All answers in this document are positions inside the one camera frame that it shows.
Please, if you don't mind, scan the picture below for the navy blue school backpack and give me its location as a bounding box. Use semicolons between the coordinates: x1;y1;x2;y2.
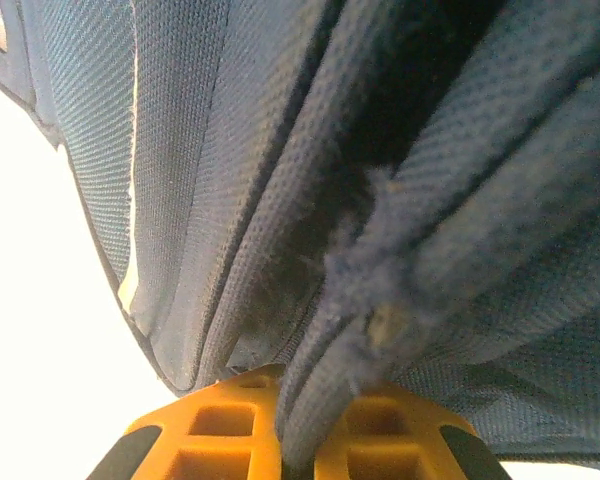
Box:
0;0;600;474

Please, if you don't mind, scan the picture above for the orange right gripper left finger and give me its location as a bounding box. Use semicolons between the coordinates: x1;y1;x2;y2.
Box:
87;364;286;480

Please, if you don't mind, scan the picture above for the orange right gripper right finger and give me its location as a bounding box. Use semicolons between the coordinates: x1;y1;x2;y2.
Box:
312;382;499;480

